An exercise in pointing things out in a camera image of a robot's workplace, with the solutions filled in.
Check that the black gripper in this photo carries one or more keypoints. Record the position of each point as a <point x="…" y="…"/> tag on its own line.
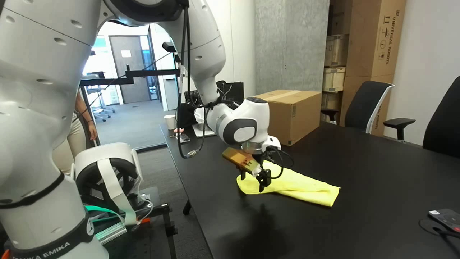
<point x="257" y="165"/>

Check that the yellow towel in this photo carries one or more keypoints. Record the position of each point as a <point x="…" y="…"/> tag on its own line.
<point x="306" y="188"/>

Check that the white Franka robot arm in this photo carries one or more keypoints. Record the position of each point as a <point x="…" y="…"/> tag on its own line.
<point x="33" y="96"/>

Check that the small cardboard box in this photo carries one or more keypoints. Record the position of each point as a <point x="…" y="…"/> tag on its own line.
<point x="292" y="116"/>

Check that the small pink white object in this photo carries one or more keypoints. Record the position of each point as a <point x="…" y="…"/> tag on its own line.
<point x="181" y="138"/>

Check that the black metal stand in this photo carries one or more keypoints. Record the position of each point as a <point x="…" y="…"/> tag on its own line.
<point x="167" y="225"/>

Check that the white shelf box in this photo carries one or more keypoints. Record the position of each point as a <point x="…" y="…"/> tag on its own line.
<point x="334" y="80"/>

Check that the black white-framed office chair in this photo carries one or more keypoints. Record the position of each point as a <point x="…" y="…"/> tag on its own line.
<point x="367" y="106"/>

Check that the brown shelf box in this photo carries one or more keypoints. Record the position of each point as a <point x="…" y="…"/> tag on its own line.
<point x="335" y="51"/>

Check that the white VR headset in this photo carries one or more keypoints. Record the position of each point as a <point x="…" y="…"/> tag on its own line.
<point x="102" y="156"/>

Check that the black round pad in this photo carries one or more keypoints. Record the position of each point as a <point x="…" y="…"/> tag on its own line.
<point x="427" y="227"/>

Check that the tall cardboard box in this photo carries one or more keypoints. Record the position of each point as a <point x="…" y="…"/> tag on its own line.
<point x="378" y="38"/>

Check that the black smartphone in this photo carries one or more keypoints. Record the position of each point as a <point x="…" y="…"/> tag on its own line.
<point x="447" y="218"/>

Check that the person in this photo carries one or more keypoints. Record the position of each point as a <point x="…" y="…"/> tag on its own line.
<point x="76" y="139"/>

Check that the tan wrist camera mount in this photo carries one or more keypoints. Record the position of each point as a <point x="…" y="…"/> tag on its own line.
<point x="234" y="156"/>

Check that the black horizontal mount bar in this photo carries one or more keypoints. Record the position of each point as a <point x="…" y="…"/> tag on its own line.
<point x="144" y="74"/>

